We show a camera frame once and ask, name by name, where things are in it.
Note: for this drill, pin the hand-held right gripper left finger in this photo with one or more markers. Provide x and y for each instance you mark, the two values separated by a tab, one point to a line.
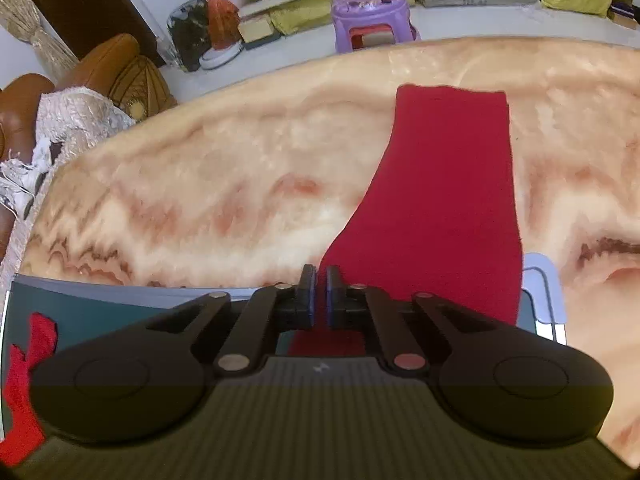
311	305

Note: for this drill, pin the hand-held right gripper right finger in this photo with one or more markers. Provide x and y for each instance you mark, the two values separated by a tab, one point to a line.
334	305

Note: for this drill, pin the red knit pants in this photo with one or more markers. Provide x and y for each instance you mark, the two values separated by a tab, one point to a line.
440	200

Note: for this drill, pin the white round appliance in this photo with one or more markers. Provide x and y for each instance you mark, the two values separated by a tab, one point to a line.
220	59

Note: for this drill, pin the tan box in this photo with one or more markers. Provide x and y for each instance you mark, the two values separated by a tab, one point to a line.
257	27

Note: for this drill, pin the black bag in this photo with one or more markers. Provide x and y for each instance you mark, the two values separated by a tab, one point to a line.
190	35

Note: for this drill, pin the purple plastic stool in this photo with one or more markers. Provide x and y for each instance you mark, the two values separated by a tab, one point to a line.
372	7

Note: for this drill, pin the red knit garment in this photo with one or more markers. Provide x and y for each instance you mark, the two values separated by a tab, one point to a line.
22	390

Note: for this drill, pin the orange plastic bag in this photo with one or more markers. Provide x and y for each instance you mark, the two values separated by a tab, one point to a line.
222	17

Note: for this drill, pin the white sneaker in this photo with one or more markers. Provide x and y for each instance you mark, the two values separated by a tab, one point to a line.
15	187

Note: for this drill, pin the brown leather sofa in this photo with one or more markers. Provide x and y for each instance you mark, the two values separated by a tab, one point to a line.
105	60

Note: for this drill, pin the dark wooden door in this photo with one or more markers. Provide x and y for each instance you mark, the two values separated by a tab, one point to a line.
95	5

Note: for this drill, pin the beige tied curtain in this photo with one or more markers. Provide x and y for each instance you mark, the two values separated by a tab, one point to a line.
35	25

